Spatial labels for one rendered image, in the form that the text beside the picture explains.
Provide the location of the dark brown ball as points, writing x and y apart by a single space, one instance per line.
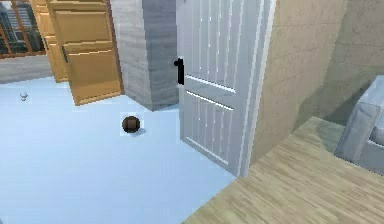
131 124

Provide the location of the white panelled room door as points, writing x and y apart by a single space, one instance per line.
213 66

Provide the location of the orange wooden room door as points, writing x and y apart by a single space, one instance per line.
86 50

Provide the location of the wooden framed window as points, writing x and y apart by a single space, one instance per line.
18 28

